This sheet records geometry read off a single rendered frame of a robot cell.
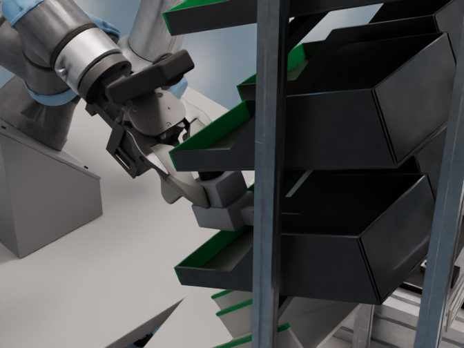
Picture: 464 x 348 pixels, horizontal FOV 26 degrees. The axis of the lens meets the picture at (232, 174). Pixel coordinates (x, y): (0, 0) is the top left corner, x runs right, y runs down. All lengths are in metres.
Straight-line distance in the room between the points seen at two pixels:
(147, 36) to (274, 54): 0.80
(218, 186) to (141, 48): 0.58
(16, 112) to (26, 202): 0.16
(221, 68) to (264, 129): 3.01
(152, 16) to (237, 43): 2.48
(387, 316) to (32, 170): 0.60
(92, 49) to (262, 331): 0.38
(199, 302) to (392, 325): 0.32
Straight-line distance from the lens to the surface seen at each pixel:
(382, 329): 1.51
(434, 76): 0.92
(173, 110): 1.16
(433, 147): 1.08
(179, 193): 1.12
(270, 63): 0.85
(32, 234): 1.71
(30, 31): 1.23
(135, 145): 1.13
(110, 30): 1.74
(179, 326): 1.57
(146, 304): 1.61
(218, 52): 4.02
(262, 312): 1.04
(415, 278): 1.51
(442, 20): 0.98
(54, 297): 1.64
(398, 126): 0.87
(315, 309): 1.23
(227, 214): 1.11
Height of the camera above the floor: 1.97
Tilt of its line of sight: 36 degrees down
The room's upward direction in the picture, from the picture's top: straight up
